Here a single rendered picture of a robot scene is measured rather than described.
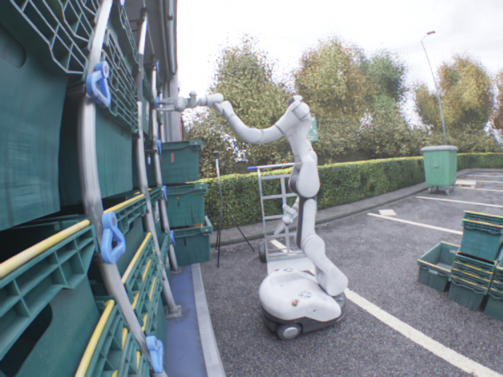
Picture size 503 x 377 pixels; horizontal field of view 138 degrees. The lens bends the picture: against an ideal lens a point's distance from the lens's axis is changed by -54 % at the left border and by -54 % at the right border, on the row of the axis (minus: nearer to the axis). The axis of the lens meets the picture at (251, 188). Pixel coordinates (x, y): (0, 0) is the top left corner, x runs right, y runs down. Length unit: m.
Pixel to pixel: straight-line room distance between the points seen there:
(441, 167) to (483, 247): 5.10
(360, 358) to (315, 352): 0.32
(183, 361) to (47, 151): 0.69
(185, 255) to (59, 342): 1.20
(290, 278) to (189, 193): 1.03
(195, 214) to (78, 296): 1.09
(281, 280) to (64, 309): 1.58
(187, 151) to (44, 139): 1.08
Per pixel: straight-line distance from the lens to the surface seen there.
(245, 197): 4.05
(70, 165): 0.47
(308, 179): 1.31
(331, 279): 1.59
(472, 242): 1.92
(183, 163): 1.31
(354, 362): 1.53
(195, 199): 1.31
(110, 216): 0.37
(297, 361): 1.52
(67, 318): 0.31
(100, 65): 0.42
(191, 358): 0.78
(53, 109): 0.34
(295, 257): 2.79
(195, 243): 1.37
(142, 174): 0.80
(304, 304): 1.41
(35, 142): 0.30
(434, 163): 6.84
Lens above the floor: 1.22
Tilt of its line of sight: 6 degrees down
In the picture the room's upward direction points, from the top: 6 degrees counter-clockwise
